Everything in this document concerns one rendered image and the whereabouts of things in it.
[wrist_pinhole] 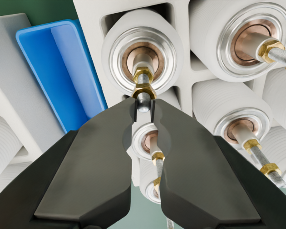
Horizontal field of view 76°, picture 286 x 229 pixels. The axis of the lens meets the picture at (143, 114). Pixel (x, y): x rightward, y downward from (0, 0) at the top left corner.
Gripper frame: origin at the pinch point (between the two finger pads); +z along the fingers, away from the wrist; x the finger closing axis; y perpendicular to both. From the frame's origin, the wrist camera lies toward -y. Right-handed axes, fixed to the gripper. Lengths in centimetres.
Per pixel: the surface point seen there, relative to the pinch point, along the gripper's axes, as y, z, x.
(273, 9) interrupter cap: -5.3, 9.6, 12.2
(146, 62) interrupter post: -0.5, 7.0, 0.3
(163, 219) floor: 82, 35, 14
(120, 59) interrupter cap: 0.1, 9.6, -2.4
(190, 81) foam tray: 5.3, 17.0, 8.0
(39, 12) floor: -1.6, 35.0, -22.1
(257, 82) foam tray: 4.9, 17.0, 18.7
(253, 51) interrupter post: -1.9, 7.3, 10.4
